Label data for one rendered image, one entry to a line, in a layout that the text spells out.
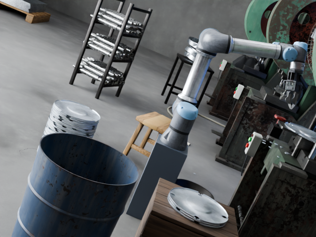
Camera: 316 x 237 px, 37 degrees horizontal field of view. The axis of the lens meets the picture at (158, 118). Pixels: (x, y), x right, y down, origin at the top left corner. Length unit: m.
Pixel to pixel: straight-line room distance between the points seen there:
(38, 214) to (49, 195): 0.10
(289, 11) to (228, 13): 5.28
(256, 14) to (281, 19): 1.71
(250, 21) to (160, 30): 3.83
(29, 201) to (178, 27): 7.47
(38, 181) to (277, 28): 2.53
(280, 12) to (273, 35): 0.18
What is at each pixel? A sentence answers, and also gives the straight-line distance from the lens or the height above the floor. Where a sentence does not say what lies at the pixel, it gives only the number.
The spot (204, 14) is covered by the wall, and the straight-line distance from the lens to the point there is 9.08.
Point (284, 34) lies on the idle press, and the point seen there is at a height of 1.21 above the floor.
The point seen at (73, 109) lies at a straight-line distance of 2.87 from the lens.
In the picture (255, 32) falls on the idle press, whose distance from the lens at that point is 5.56.
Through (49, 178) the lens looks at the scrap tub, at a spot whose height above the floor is 0.41.
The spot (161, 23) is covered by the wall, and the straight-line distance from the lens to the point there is 9.13.
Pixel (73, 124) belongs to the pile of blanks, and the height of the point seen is 0.29.
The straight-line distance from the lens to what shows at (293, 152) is 2.60.
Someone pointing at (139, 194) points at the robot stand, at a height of 0.14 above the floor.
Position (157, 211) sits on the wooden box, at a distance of 2.01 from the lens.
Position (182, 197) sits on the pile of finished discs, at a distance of 2.19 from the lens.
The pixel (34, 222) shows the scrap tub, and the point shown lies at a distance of 1.89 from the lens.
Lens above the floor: 1.20
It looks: 15 degrees down
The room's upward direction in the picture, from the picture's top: 23 degrees clockwise
